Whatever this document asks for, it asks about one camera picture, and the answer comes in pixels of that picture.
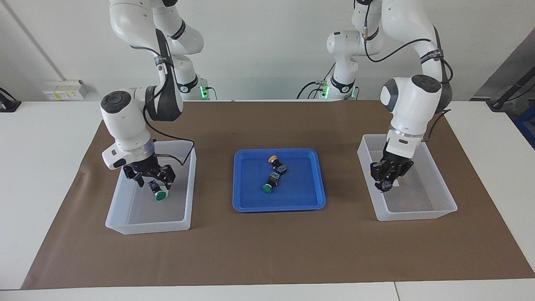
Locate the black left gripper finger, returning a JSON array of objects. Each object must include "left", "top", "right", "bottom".
[
  {"left": 370, "top": 162, "right": 387, "bottom": 187},
  {"left": 387, "top": 166, "right": 408, "bottom": 185}
]

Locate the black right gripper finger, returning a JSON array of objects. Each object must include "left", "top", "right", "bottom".
[
  {"left": 159, "top": 165, "right": 176, "bottom": 191},
  {"left": 122, "top": 168, "right": 145, "bottom": 188}
]

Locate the green push button switch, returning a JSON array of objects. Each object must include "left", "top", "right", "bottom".
[
  {"left": 262, "top": 171, "right": 280, "bottom": 193},
  {"left": 150, "top": 181, "right": 168, "bottom": 202}
]

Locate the translucent white plastic box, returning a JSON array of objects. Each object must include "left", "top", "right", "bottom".
[
  {"left": 357, "top": 133, "right": 458, "bottom": 222},
  {"left": 105, "top": 140, "right": 197, "bottom": 235}
]

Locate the blue plastic tray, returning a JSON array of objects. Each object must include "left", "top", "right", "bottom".
[{"left": 232, "top": 148, "right": 326, "bottom": 213}]

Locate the brown paper table mat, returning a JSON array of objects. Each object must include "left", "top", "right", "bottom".
[{"left": 21, "top": 100, "right": 535, "bottom": 290}]

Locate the black stand pole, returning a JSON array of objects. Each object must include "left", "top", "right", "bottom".
[{"left": 487, "top": 67, "right": 535, "bottom": 110}]

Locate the blue plastic crate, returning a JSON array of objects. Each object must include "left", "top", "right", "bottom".
[{"left": 513, "top": 105, "right": 535, "bottom": 150}]

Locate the black device at table edge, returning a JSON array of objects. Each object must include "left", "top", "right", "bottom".
[{"left": 0, "top": 87, "right": 22, "bottom": 112}]

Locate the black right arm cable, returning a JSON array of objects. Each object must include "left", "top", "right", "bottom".
[{"left": 142, "top": 46, "right": 196, "bottom": 166}]

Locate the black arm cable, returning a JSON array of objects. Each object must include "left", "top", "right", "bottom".
[
  {"left": 363, "top": 0, "right": 454, "bottom": 143},
  {"left": 142, "top": 46, "right": 196, "bottom": 166}
]

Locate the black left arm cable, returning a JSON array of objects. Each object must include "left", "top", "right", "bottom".
[{"left": 363, "top": 0, "right": 454, "bottom": 143}]

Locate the white wall socket box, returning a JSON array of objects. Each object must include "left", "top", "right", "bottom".
[{"left": 43, "top": 80, "right": 87, "bottom": 100}]

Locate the white wall cable duct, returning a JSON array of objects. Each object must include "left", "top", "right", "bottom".
[{"left": 4, "top": 0, "right": 65, "bottom": 81}]

